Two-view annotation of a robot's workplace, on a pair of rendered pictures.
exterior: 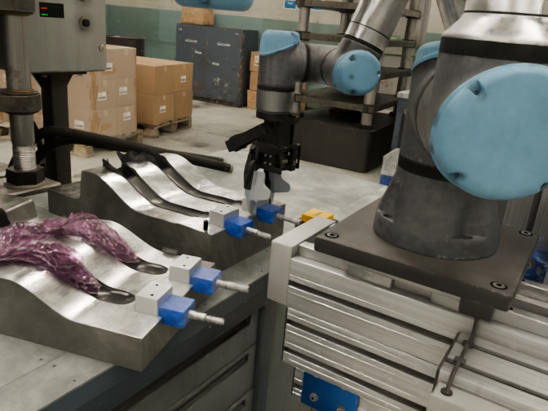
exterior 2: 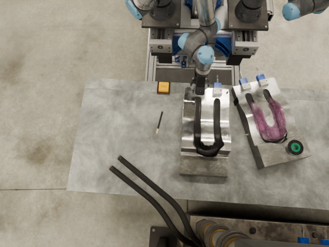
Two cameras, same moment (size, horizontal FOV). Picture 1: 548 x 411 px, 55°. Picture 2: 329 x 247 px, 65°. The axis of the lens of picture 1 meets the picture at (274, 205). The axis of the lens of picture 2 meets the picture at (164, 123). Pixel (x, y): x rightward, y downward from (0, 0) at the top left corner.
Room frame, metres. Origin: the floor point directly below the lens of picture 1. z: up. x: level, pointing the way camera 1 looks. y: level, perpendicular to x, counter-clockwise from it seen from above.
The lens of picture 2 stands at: (1.51, 0.52, 2.28)
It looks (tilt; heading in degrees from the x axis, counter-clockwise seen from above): 72 degrees down; 247
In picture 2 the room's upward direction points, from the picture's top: 5 degrees counter-clockwise
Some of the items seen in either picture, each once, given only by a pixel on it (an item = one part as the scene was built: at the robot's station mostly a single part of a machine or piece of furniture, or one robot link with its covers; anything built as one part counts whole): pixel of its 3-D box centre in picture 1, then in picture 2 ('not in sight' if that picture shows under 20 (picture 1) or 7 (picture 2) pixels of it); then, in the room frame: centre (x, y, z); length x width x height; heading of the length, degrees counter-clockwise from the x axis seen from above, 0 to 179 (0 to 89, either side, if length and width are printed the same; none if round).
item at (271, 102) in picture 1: (275, 101); (202, 66); (1.06, 0.02, 1.12); 0.08 x 0.08 x 0.05
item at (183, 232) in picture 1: (164, 198); (205, 130); (1.15, 0.25, 0.87); 0.50 x 0.26 x 0.14; 58
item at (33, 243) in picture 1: (51, 240); (269, 117); (0.81, 0.37, 0.90); 0.26 x 0.18 x 0.08; 75
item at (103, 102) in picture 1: (66, 91); not in sight; (5.07, 2.07, 0.47); 1.22 x 0.80 x 0.94; 67
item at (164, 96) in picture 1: (129, 92); not in sight; (6.03, 1.75, 0.37); 1.20 x 0.82 x 0.74; 71
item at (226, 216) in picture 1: (242, 227); (217, 85); (0.95, 0.06, 0.89); 0.13 x 0.05 x 0.05; 58
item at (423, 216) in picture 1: (440, 196); (250, 6); (0.62, -0.20, 1.09); 0.15 x 0.15 x 0.10
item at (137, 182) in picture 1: (165, 180); (208, 125); (1.13, 0.25, 0.92); 0.35 x 0.16 x 0.09; 58
